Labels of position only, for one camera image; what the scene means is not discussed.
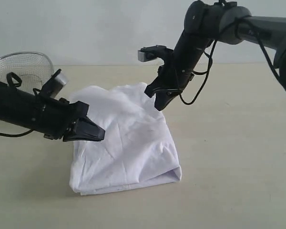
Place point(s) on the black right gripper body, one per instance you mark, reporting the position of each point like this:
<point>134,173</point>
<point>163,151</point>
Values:
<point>175,73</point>

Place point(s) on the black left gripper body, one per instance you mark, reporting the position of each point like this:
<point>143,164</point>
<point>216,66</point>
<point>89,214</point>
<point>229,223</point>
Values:
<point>53,117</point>

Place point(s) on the metal wire mesh basket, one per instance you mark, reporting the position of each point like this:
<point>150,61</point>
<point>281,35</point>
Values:
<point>34,69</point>

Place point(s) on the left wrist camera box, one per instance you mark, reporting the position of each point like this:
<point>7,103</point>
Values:
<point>53,86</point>

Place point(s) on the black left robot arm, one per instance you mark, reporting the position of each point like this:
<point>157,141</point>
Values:
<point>16,106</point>

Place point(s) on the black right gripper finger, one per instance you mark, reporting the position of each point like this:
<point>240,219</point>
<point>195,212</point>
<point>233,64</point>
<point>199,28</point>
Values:
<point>155,86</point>
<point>164,97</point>

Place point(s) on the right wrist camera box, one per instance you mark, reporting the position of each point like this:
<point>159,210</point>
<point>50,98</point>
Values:
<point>146,54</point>

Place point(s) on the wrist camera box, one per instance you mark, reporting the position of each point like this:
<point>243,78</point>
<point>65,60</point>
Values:
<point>146,54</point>
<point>53,86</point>

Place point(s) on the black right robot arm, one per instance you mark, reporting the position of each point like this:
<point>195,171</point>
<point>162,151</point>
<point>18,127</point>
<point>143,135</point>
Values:
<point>204,26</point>

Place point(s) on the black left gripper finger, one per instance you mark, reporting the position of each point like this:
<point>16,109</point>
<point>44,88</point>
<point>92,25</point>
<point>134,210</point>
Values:
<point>83,129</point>
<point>79,109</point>

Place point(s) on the white t-shirt with red print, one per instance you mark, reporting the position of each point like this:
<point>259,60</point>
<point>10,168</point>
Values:
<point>137,151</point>

